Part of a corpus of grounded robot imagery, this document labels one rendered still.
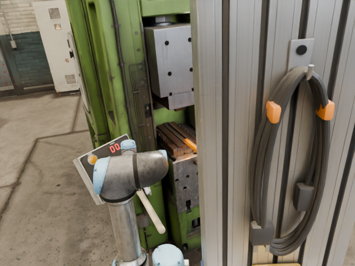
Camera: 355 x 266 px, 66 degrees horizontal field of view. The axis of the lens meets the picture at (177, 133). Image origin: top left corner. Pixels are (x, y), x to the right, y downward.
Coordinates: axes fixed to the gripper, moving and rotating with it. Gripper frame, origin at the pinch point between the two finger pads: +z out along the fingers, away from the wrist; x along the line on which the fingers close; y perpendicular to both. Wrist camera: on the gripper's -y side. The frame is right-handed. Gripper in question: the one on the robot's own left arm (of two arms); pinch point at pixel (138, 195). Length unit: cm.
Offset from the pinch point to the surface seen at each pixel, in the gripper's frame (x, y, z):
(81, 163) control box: -26.7, 0.8, -23.7
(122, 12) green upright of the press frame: -2, -47, -93
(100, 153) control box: -18.9, -8.7, -23.7
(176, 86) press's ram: 25, -44, -48
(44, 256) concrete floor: -101, -41, 93
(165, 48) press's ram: 20, -42, -72
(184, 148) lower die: 27, -45, -3
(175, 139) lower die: 20, -56, -5
